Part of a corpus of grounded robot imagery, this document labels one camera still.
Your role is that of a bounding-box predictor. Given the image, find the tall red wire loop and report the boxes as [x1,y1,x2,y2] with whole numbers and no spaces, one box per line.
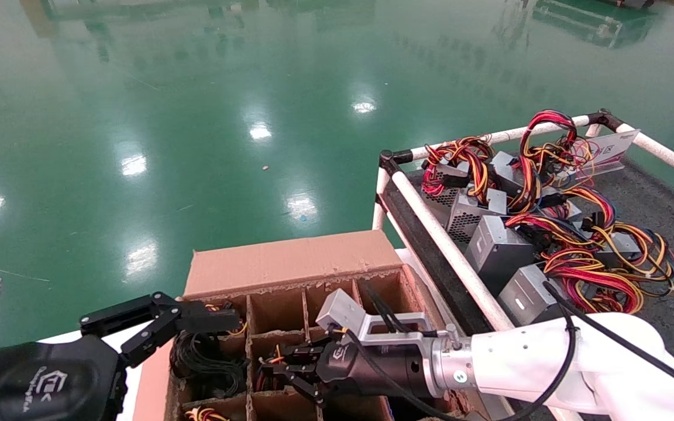
[510,110,594,214]

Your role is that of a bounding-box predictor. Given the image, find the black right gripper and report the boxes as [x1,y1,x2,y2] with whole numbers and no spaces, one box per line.
[261,338,438,405]

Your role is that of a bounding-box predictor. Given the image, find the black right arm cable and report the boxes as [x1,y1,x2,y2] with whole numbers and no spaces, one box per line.
[343,281,674,421]

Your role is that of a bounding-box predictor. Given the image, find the red yellow blue wire arc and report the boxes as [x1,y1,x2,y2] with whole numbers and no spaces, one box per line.
[559,186,617,230]

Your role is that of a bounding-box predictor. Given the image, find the red yellow wires in cell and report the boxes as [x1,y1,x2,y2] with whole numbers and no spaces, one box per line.
[184,406,231,421]
[204,302,248,337]

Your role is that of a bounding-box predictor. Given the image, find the small silver power supply unit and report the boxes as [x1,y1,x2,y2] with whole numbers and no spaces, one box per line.
[548,201,583,223]

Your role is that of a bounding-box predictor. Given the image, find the power supply with coloured wires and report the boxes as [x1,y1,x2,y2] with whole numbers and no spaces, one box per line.
[255,342,314,392]

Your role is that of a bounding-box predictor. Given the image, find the cardboard box with dividers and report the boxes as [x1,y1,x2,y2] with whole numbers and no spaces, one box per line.
[132,230,490,421]

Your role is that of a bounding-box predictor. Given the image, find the black pipe corner joint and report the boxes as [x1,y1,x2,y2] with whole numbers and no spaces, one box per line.
[380,149,415,176]
[587,108,625,133]

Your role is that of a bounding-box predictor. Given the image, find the white pipe cart frame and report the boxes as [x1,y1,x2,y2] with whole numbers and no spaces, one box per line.
[372,108,674,421]

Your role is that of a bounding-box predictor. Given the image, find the large red yellow wire bundle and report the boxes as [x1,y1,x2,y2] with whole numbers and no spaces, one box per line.
[507,213,647,316]

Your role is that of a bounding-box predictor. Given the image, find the dark mesh power supply unit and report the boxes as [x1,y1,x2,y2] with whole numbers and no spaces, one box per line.
[420,159,471,226]

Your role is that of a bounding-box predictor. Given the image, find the green background machine frame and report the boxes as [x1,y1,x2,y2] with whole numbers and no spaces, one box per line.
[533,0,665,50]

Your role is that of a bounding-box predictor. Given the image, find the black cable bundle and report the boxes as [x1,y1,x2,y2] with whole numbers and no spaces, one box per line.
[170,332,248,399]

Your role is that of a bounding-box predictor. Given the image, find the silver mesh power supply unit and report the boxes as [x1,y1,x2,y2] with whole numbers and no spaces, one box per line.
[448,188,508,246]

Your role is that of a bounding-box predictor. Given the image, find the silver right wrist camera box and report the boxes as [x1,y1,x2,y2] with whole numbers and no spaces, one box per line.
[315,289,432,341]

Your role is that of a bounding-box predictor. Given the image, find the yellow black wire bundle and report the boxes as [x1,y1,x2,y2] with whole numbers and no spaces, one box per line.
[592,221,674,293]

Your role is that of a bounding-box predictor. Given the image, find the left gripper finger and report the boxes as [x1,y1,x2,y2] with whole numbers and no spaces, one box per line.
[119,301,241,369]

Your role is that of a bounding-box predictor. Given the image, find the clear acrylic sign holder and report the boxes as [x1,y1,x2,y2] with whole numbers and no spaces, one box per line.
[565,129,641,182]

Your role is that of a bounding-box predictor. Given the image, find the black cart mat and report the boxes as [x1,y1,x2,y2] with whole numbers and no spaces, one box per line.
[384,155,674,421]

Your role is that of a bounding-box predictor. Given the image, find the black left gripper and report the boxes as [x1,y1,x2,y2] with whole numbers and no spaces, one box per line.
[0,292,166,421]

